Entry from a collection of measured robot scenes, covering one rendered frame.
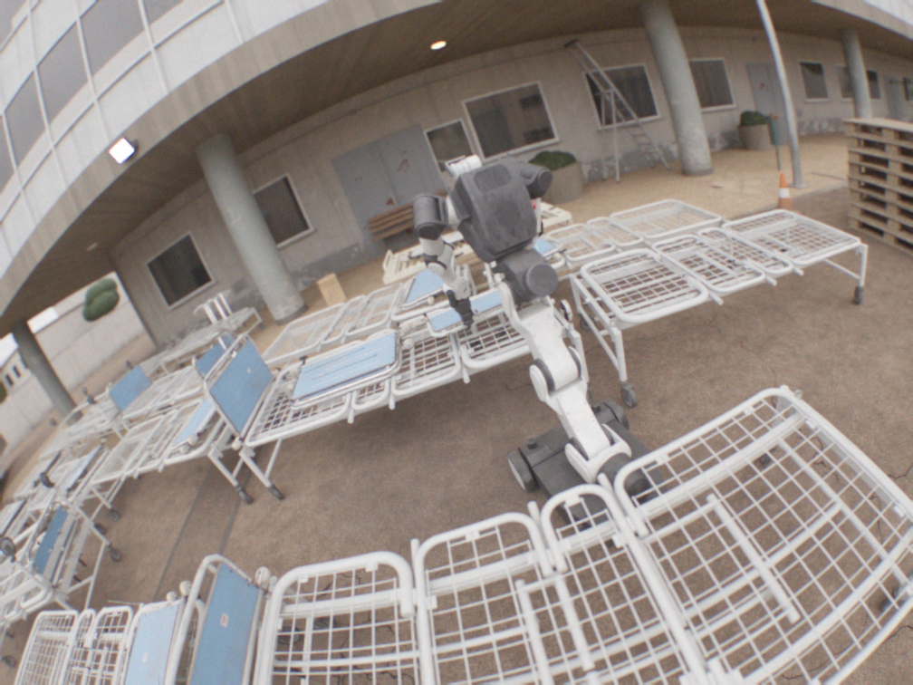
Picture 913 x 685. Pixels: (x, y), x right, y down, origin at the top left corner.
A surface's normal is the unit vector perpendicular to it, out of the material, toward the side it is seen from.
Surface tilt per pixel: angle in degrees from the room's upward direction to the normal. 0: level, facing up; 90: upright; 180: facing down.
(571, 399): 50
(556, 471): 0
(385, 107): 90
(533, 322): 62
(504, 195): 84
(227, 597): 90
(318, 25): 90
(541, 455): 45
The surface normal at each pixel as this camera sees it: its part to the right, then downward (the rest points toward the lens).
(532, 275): 0.15, 0.04
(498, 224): 0.25, 0.28
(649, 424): -0.33, -0.83
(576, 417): 0.01, -0.25
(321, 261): 0.11, 0.44
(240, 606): 0.93, -0.36
